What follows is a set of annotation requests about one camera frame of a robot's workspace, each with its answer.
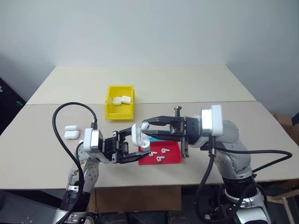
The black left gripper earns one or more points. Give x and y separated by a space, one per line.
111 148

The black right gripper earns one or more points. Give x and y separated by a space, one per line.
192 129

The white earbud case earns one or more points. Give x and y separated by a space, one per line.
72 135
138 137
116 100
126 100
71 128

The white earbud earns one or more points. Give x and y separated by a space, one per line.
160 159
144 126
165 150
153 154

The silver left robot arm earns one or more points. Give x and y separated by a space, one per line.
90 172

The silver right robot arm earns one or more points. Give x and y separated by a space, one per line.
233 151

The yellow plastic bin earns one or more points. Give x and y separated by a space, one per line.
119 115

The closed white earbud case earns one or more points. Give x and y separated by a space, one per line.
71 128
126 100
72 135
116 100

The teal flat object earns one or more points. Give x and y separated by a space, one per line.
155 139

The red plastic tray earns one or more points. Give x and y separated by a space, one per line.
172 156

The dark rounded shape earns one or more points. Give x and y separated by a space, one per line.
118 218
176 217

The brown cardboard box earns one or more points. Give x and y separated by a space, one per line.
286 126

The black box with green marks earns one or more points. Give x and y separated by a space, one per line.
9 102

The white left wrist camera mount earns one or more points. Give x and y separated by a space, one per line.
91 140

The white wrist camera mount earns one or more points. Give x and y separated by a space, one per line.
91 140
213 120

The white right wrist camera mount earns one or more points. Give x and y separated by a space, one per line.
213 120

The light wooden frame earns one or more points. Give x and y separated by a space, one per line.
283 200

